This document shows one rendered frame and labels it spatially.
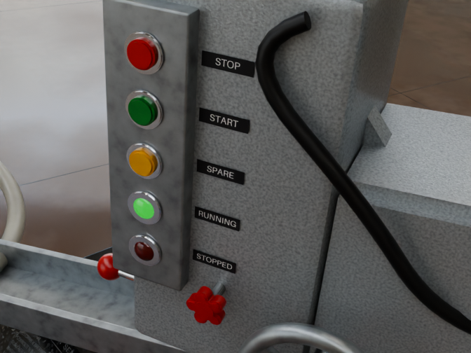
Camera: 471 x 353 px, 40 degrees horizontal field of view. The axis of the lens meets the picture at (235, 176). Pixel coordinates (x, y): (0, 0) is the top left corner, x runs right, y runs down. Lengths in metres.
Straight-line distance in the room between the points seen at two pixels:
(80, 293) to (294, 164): 0.54
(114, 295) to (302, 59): 0.58
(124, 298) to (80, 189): 2.07
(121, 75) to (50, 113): 3.16
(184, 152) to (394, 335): 0.26
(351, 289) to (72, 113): 3.19
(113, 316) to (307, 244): 0.44
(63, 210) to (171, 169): 2.33
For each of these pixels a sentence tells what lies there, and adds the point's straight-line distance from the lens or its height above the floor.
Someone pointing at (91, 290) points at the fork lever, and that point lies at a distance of 1.00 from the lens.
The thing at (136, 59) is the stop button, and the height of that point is 1.45.
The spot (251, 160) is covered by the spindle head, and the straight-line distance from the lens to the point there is 0.55.
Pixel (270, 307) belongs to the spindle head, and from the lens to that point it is 0.63.
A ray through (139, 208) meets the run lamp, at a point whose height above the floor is 1.30.
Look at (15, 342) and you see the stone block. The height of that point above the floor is 0.75.
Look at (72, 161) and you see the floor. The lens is 3.23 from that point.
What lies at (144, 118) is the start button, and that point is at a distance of 0.55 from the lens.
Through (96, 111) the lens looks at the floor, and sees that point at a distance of 3.71.
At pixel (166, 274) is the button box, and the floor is 1.23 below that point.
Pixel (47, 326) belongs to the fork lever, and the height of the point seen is 1.00.
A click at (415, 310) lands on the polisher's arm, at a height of 1.26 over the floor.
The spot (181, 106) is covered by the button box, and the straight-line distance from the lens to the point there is 0.53.
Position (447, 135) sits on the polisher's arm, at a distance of 0.65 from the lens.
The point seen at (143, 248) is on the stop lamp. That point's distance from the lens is 0.63.
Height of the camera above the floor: 1.65
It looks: 32 degrees down
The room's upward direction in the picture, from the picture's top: 5 degrees clockwise
